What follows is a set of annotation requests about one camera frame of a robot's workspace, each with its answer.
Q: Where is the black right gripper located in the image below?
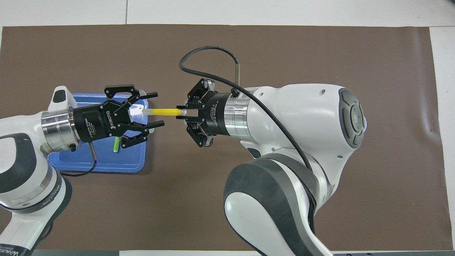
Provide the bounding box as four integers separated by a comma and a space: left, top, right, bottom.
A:
177, 79, 228, 148

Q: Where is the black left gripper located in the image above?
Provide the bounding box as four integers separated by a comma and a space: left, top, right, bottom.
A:
73, 84, 166, 149

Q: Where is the yellow marker pen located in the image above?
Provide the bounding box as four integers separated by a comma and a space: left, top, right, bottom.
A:
142, 108, 187, 116

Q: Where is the blue plastic tray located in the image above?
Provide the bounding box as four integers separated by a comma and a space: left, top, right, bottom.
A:
48, 93, 149, 174

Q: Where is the brown table mat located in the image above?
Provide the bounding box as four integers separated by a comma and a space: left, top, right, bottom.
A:
0, 24, 443, 251

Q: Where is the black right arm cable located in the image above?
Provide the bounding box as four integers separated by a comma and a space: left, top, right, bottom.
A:
179, 46, 313, 171

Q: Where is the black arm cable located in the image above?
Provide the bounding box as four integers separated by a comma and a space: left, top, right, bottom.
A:
179, 46, 313, 171
60, 142, 97, 177

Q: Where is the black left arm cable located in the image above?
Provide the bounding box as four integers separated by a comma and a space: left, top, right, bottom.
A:
60, 142, 97, 177

